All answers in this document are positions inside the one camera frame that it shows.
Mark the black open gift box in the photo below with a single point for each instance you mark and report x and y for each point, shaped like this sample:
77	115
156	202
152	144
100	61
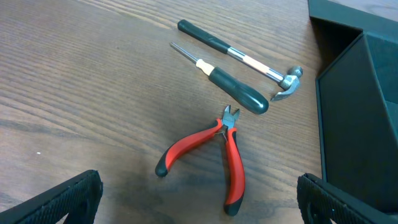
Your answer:
357	101

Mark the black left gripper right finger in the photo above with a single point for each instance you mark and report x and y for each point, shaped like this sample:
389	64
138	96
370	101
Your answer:
320	202

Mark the red handled cutting pliers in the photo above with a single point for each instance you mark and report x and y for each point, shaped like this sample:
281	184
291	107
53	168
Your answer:
225	126

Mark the black handled screwdriver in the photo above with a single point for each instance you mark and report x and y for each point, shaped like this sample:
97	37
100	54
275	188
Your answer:
245	95

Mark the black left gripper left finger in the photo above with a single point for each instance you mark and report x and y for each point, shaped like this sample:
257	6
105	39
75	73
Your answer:
75	200

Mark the black handled claw hammer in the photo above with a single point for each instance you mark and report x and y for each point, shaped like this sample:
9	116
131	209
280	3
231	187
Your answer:
290	82

